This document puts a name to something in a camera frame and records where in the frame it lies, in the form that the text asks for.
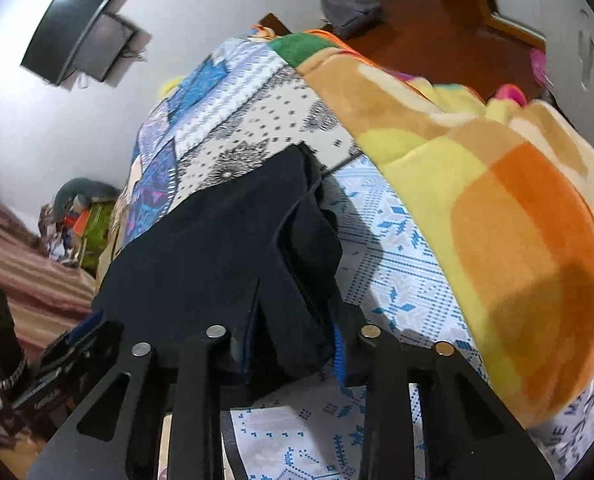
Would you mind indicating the black wall television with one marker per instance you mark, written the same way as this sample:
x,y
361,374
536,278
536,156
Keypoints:
x,y
64,30

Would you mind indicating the pink fuzzy item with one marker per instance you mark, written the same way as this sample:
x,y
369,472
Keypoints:
x,y
539,62

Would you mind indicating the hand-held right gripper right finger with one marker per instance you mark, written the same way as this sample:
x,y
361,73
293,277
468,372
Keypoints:
x,y
377,375

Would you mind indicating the orange yellow fleece blanket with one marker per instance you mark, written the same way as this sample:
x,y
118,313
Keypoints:
x,y
477,185

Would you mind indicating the white blue patterned bed sheet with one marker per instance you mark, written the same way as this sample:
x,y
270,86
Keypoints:
x,y
392,270

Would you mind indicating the blue patchwork blanket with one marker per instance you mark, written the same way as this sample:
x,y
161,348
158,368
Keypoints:
x,y
257,105

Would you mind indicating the striped red gold curtain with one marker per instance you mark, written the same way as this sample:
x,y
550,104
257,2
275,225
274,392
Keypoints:
x,y
22,270

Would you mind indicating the green patterned storage box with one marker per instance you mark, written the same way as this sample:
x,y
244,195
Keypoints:
x,y
97,235

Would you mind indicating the small black wall monitor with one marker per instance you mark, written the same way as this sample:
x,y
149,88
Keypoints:
x,y
109,50

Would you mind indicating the grey bag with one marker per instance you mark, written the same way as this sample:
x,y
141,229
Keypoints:
x,y
347,5

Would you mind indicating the wooden bed frame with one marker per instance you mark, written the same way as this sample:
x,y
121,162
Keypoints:
x,y
276,25

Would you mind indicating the black pants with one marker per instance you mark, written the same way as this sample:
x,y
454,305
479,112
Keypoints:
x,y
202,250

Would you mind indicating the orange box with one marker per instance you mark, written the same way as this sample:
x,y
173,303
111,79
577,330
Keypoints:
x,y
81,222

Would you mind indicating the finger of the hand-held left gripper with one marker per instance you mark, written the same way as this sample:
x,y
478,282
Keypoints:
x,y
97,332

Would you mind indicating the yellow foam tube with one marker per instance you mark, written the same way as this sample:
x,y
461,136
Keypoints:
x,y
169,87

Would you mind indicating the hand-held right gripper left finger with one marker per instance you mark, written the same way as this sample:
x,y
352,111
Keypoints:
x,y
197,375

